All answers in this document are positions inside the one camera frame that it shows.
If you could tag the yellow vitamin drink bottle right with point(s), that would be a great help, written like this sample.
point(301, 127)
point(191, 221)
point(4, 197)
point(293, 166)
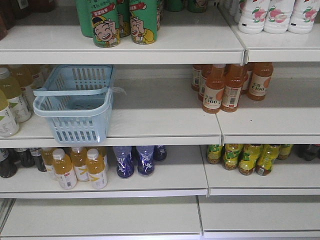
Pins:
point(96, 169)

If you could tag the lemon tea bottle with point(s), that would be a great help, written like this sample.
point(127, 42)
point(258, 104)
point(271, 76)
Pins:
point(250, 154)
point(231, 155)
point(265, 161)

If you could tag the white peach drink bottle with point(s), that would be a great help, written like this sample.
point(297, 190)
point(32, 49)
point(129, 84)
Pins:
point(303, 16)
point(278, 16)
point(253, 16)

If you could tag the blue sports drink bottle right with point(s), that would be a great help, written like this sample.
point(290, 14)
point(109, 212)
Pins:
point(159, 153)

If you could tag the blue sports drink bottle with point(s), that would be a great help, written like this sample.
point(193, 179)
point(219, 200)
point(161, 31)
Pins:
point(159, 153)
point(125, 165)
point(145, 163)

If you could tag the orange juice bottle front left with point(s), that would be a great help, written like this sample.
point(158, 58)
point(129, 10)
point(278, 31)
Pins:
point(214, 89)

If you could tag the lemon tea bottle front right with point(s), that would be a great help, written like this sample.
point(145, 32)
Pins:
point(265, 161)

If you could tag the white store shelving unit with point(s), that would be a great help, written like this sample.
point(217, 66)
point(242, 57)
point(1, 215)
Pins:
point(185, 198)

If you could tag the white peach drink bottle left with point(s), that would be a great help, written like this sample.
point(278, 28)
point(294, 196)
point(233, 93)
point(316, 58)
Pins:
point(253, 16)

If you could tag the lemon tea bottle front middle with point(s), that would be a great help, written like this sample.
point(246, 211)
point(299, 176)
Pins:
point(250, 154)

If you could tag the yellow vitamin drink bottle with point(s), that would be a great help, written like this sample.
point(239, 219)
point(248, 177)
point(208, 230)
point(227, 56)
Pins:
point(78, 157)
point(96, 169)
point(64, 169)

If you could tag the blue sports drink bottle middle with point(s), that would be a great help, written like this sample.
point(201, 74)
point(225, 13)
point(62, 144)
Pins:
point(145, 163)

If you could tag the orange juice bottle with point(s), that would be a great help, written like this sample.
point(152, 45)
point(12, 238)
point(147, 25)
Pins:
point(214, 89)
point(261, 77)
point(234, 80)

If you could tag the yellow vitamin drink bottle middle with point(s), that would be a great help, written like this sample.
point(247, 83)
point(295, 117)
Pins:
point(78, 157)

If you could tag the white peach drink bottle right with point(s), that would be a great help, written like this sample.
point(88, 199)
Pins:
point(303, 16)

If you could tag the white peach drink bottle middle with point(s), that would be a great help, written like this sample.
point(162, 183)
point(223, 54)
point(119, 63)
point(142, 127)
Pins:
point(278, 16)

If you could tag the green cartoon tea can right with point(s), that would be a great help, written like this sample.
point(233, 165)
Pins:
point(143, 21)

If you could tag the orange juice bottle front middle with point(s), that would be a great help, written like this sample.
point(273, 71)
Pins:
point(234, 80)

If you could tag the lemon tea bottle front left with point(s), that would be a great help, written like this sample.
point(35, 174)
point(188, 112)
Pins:
point(231, 155)

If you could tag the light blue plastic basket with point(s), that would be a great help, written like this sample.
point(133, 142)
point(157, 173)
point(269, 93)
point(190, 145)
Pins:
point(76, 100)

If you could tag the green cartoon tea can left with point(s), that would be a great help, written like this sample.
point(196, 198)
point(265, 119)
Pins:
point(103, 18)

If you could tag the blue sports drink bottle left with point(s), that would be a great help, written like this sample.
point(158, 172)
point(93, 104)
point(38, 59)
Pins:
point(125, 165)

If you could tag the orange juice bottle right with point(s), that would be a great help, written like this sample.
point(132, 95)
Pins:
point(261, 77)

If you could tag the yellow vitamin drink bottle left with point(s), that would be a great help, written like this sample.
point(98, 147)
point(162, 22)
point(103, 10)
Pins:
point(64, 169)

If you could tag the green cartoon tea can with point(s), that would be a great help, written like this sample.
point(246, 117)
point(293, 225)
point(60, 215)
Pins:
point(143, 21)
point(103, 18)

